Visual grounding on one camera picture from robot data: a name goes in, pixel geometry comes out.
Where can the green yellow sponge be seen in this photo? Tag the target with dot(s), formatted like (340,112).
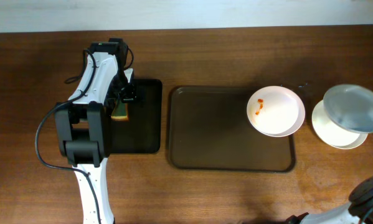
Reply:
(120,112)

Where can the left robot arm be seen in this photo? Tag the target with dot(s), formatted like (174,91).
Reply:
(83,125)

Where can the pink white plate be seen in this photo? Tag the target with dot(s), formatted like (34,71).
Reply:
(275,111)

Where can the brown serving tray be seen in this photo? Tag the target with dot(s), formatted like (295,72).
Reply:
(209,130)

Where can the black plastic tray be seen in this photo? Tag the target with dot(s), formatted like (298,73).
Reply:
(140,131)

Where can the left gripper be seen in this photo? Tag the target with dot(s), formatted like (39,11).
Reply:
(129,94)

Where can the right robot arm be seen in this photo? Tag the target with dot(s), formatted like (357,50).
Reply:
(359,209)

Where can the cream white plate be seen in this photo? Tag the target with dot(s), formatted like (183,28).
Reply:
(332,134)

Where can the pale blue plate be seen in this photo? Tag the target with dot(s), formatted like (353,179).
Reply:
(350,107)

